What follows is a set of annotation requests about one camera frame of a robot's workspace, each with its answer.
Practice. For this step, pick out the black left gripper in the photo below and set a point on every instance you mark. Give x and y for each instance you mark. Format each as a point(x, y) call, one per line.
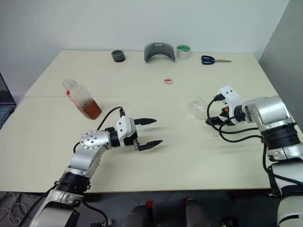
point(135, 142)

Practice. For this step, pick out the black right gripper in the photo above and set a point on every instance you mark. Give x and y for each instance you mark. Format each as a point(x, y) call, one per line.
point(226, 114)

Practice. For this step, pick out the clear plastic bottle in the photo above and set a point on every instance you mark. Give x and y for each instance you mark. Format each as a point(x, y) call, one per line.
point(198, 108)

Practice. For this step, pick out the red and white bottle cap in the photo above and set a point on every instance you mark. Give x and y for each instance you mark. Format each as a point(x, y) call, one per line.
point(168, 82)

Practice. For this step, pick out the bottle with red liquid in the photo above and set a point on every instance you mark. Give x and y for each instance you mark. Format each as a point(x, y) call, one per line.
point(87, 106)

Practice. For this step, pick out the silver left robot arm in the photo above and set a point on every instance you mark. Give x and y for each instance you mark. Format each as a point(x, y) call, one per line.
point(87, 146)

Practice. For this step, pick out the silver tape roll green core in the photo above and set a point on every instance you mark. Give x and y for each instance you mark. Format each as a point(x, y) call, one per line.
point(183, 54)

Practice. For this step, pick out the grey curved visor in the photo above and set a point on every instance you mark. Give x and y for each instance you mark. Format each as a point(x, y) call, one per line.
point(148, 54)

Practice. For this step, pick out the dark grey tape roll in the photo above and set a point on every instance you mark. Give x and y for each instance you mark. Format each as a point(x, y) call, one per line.
point(118, 56)

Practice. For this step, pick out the dark rounded shape red tag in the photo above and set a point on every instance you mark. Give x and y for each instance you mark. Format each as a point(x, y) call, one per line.
point(139, 216)
point(196, 214)

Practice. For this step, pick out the grey partition panel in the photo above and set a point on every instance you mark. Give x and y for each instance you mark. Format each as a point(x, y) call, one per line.
point(286, 47)

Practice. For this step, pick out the dark laptop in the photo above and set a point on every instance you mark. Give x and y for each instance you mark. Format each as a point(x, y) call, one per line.
point(4, 104)

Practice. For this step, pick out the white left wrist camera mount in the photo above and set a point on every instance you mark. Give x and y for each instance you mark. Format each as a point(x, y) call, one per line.
point(124, 128)

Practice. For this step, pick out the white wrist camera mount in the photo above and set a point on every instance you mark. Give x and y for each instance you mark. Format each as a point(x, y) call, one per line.
point(230, 94)
point(124, 128)

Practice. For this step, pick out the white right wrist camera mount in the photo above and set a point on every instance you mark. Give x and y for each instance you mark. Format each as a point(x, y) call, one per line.
point(230, 94)

